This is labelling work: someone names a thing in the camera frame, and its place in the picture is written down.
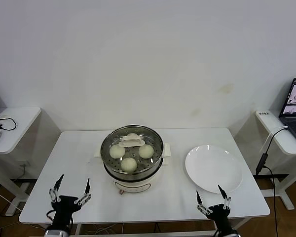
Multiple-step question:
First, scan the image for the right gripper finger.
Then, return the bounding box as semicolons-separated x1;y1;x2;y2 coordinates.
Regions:
196;190;212;215
217;184;231;210

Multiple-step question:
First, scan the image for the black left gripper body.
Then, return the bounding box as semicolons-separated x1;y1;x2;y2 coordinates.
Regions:
50;195;81;229

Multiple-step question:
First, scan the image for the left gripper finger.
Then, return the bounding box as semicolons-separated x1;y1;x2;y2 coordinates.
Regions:
48;174;65;203
74;177;92;205

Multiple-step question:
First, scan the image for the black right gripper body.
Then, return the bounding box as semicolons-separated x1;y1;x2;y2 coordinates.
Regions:
206;203;235;234

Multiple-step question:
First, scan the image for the stainless steel steamer basket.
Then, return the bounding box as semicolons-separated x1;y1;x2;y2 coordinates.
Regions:
100;125;164;175

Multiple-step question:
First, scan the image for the round white plate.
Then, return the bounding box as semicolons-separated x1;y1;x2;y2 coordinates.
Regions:
185;144;243;194

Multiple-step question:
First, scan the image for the white side desk with laptop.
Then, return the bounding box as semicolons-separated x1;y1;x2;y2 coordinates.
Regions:
253;110;296;210

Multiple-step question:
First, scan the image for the black cable with adapter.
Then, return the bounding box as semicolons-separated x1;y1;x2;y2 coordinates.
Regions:
255;126;289;237

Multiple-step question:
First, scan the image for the flat white cable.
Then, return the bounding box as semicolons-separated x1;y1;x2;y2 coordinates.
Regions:
259;125;289;154

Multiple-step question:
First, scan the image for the thin black looped cable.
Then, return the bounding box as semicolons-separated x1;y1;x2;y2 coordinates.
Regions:
0;117;18;131

